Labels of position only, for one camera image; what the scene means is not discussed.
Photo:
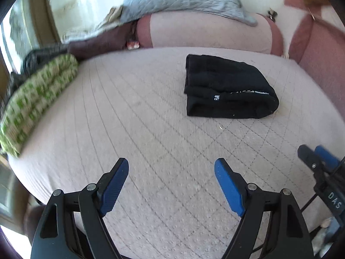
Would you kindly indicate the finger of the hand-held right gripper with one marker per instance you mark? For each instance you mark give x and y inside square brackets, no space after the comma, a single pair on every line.
[327,156]
[311,159]

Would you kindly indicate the large pink headboard cushion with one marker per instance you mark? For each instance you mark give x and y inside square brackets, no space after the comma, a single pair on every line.
[323,54]

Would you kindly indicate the black pants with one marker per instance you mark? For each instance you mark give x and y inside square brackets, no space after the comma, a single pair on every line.
[226,86]

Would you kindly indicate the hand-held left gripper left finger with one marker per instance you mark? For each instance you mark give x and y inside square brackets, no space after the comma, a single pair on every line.
[113,191]

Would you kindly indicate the black bow hair clip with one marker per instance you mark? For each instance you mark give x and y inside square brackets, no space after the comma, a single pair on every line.
[272,15]

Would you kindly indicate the dark maroon blanket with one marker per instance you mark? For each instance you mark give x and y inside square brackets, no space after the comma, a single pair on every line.
[105,43]

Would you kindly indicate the stained glass window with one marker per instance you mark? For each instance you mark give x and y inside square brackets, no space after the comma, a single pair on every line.
[16,29]

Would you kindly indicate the pink quilted bed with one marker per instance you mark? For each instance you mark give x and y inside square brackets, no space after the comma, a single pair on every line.
[151,135]

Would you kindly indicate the dark grey folded cloth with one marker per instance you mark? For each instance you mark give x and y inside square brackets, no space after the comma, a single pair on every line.
[37,58]

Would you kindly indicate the small red packet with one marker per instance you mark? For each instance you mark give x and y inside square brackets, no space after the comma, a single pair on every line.
[133,45]

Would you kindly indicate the green patterned quilt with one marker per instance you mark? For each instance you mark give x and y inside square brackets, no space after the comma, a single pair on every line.
[37,97]

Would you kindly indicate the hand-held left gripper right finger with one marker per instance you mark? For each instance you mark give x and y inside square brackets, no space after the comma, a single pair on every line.
[229,191]

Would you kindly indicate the long pink bolster pillow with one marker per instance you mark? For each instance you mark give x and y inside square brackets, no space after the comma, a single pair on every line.
[210,32]

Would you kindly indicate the cream folded blanket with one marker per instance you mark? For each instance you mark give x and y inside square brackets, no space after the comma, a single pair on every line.
[91,31]

